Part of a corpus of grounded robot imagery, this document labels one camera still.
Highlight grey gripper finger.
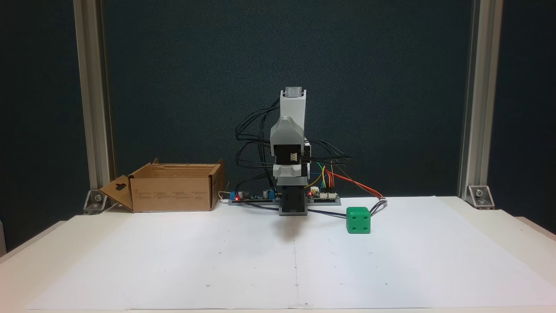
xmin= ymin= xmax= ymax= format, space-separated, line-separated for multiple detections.
xmin=280 ymin=87 xmax=307 ymax=119

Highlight green dice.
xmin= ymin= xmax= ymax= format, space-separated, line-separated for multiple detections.
xmin=346 ymin=206 xmax=371 ymax=234

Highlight blue circuit board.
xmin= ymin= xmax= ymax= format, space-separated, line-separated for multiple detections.
xmin=229 ymin=188 xmax=280 ymax=206

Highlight brown cardboard box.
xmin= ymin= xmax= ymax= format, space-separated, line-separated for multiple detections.
xmin=99 ymin=158 xmax=225 ymax=213

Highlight large white paper sheet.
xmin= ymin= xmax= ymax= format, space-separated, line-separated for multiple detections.
xmin=26 ymin=196 xmax=556 ymax=310

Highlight black servo cable bundle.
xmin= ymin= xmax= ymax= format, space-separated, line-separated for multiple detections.
xmin=235 ymin=98 xmax=353 ymax=180

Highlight green jumper wire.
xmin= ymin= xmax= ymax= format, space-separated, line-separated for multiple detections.
xmin=309 ymin=161 xmax=326 ymax=188

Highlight yellow jumper wire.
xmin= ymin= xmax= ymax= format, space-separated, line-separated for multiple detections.
xmin=304 ymin=165 xmax=327 ymax=189

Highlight circuit board with jumper wires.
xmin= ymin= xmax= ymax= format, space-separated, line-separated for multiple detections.
xmin=307 ymin=186 xmax=341 ymax=206

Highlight orange red wire bundle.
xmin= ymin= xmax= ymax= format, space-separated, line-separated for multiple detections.
xmin=325 ymin=163 xmax=386 ymax=200

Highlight black cable with white connector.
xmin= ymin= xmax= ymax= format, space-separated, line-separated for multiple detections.
xmin=235 ymin=198 xmax=388 ymax=218

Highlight aluminium frame post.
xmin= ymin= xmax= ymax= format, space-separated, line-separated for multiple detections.
xmin=73 ymin=0 xmax=116 ymax=192
xmin=457 ymin=0 xmax=504 ymax=198

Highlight metal corner bracket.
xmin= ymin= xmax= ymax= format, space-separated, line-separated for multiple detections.
xmin=467 ymin=185 xmax=496 ymax=210
xmin=83 ymin=189 xmax=109 ymax=215

